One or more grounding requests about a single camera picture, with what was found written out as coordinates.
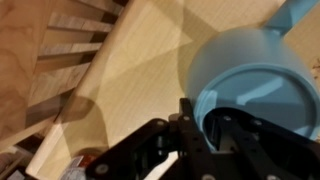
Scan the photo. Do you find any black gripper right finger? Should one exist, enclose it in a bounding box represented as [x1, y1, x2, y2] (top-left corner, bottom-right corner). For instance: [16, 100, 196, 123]
[208, 108, 320, 180]

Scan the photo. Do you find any dark lidded red jar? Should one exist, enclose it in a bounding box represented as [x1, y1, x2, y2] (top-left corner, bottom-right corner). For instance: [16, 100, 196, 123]
[59, 154, 97, 180]

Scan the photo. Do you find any teal plastic watering can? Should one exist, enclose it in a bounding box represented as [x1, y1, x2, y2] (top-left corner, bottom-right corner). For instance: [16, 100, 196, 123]
[186, 0, 320, 140]

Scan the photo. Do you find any wooden chair right side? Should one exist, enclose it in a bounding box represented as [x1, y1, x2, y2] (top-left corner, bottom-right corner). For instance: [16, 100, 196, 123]
[0, 0, 134, 154]

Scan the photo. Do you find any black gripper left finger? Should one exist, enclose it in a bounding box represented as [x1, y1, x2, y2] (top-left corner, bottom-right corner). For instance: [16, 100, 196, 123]
[85, 98, 214, 180]

